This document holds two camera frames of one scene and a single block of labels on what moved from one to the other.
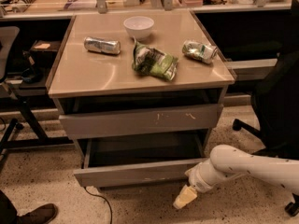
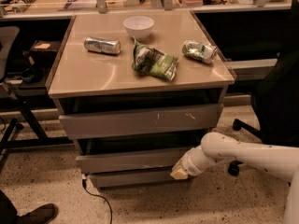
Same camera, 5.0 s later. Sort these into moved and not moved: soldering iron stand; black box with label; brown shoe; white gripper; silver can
Moved: white gripper
Not moved: soldering iron stand; black box with label; silver can; brown shoe
